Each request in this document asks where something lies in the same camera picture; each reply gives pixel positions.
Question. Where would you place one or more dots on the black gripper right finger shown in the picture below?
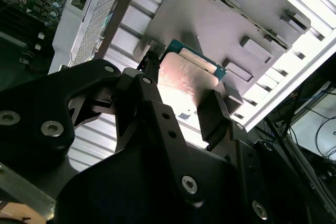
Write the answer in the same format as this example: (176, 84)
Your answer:
(212, 119)

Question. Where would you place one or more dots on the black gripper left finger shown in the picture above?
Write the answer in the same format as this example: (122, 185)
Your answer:
(31, 98)

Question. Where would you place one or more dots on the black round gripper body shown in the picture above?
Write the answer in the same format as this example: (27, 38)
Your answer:
(126, 195)

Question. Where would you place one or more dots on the silver-topped CPU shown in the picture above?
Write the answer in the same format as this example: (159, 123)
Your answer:
(183, 82)

